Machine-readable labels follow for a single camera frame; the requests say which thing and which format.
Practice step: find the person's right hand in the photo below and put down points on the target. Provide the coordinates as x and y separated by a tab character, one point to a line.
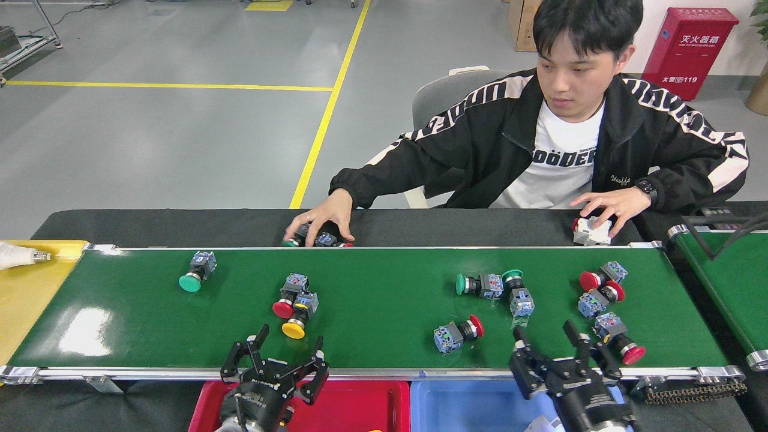
330	210

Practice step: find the white light bulb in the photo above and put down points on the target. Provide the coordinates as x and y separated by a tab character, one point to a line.
15	256

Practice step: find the black metal bracket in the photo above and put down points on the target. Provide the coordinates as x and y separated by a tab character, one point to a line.
699	239

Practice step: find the short green conveyor belt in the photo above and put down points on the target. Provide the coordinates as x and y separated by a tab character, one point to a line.
720	282

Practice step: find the person's left hand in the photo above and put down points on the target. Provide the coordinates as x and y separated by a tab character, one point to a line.
618	207

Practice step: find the white switch part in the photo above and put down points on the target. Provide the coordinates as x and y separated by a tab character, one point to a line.
591	234
540	425

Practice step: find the red fire extinguisher box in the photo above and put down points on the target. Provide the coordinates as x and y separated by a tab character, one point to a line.
684	54

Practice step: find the black control box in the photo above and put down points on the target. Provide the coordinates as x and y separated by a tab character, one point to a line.
717	212

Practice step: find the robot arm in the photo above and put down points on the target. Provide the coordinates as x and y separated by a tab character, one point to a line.
612	428

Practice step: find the black wristwatch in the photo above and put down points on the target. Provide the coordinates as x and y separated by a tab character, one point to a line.
648	189

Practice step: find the yellow plastic tray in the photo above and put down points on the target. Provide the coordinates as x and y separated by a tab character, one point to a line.
30	300

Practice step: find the red plastic bin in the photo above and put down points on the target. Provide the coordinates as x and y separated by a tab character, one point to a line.
354	408

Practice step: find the brown cardboard box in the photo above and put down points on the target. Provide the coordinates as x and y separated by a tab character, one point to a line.
525	24

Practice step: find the silver metal rack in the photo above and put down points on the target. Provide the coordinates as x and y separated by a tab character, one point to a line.
36	48

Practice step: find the blue plastic bin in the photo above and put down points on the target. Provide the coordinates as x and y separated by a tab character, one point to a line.
468	408

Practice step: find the grey office chair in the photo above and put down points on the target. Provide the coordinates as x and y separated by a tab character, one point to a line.
438	99

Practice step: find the grey metal box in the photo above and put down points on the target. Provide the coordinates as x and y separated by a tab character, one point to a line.
7	42

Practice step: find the long green conveyor belt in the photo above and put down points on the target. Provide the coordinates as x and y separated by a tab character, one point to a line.
372	300

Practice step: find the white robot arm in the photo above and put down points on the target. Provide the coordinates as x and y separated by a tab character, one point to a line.
231	427

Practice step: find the potted plant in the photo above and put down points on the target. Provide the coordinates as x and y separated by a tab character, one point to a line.
759	90

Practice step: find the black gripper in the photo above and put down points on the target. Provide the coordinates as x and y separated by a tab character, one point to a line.
258	399
585	399

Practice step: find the person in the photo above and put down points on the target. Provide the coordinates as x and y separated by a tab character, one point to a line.
492	138

